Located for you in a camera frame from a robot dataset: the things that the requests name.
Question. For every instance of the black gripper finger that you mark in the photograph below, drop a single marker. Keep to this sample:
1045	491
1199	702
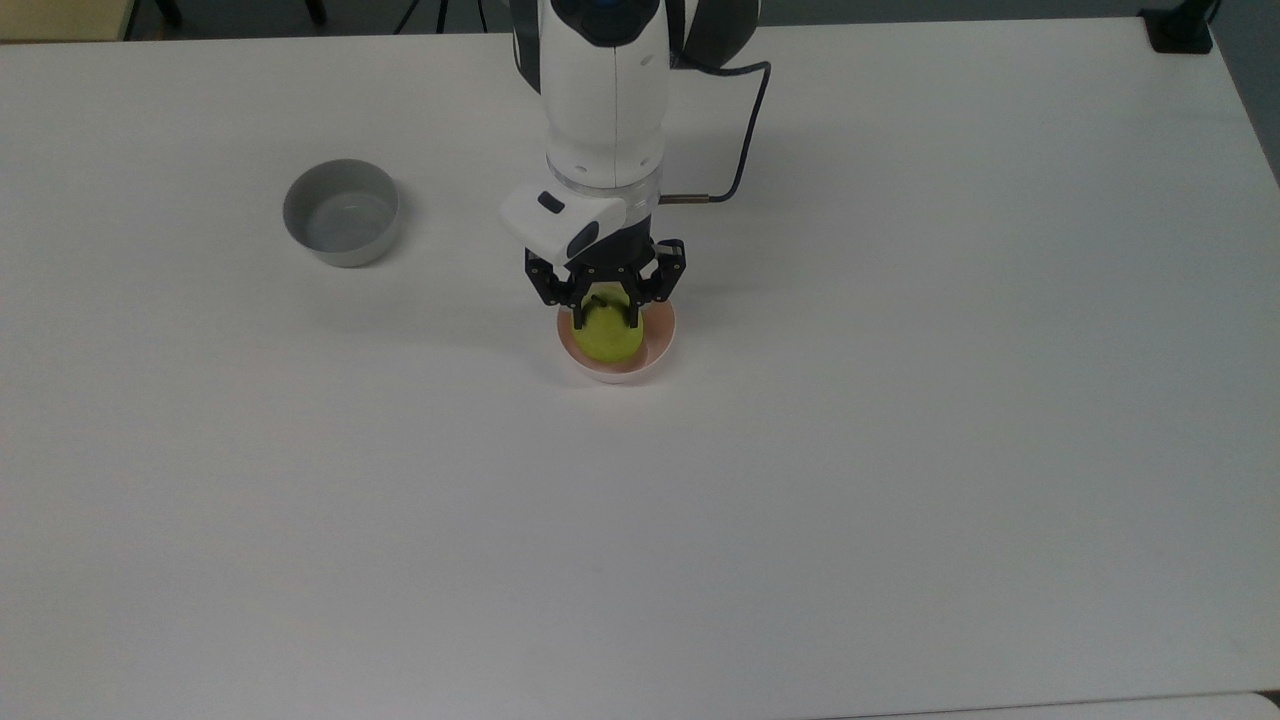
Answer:
668	270
550	282

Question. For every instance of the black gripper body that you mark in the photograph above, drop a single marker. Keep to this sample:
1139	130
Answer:
620	258

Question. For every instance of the green pear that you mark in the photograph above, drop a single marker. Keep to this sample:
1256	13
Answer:
605	342

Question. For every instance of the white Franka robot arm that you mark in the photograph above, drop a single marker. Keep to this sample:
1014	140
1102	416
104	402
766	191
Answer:
605	100

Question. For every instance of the pink plastic bowl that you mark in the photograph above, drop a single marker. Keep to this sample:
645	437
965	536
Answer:
662	345

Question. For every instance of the grey plastic bowl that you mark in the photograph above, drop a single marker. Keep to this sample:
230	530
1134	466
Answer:
340	215

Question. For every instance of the black tripod legs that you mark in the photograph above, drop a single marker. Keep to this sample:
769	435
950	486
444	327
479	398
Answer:
442	12

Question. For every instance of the black furniture leg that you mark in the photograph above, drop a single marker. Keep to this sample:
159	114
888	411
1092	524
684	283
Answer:
316	12
170	12

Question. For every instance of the yellow wooden table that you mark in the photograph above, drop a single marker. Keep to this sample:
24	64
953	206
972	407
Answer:
60	18

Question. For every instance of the black clamp mount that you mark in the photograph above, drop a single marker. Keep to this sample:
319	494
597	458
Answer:
1180	30

